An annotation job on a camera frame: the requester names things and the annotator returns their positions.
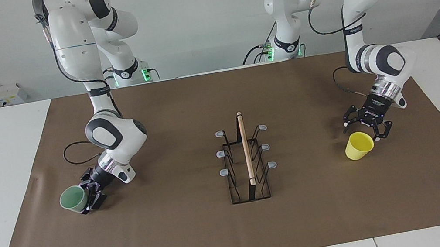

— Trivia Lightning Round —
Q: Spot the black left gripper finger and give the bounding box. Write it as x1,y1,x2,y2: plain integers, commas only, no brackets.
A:
371,118,396,143
340,104,363,129

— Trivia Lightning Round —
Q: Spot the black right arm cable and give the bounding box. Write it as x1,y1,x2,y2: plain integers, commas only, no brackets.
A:
35,2,122,168

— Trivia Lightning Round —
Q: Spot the brown paper table mat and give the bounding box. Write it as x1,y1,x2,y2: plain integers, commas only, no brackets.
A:
0,36,440,247

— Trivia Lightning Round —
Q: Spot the black base cable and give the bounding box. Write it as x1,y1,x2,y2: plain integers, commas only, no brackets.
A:
237,21,282,66
102,59,161,90

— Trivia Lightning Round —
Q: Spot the black left base cable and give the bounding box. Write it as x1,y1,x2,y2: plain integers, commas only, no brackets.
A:
237,21,282,66

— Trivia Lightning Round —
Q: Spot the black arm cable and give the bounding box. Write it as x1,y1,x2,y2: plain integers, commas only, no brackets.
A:
35,2,122,168
305,0,379,104

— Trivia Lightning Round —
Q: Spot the pale green plastic cup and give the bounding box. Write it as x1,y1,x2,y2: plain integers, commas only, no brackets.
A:
58,184,92,216

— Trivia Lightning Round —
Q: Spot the black wire cup rack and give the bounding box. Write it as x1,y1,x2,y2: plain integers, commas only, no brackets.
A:
210,107,283,206

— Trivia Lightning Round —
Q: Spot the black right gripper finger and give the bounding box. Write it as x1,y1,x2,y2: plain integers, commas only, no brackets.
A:
78,184,109,215
79,169,95,186

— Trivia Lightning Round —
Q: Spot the yellow plastic cup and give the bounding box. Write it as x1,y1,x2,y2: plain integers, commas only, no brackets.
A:
343,129,377,161

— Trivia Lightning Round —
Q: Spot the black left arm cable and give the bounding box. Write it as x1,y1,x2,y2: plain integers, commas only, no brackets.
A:
305,0,379,104

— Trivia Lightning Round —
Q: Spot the white wall socket box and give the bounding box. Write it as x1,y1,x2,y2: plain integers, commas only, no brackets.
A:
0,81,29,107

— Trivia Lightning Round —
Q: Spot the black right base cable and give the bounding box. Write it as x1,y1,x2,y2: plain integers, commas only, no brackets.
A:
102,59,161,90

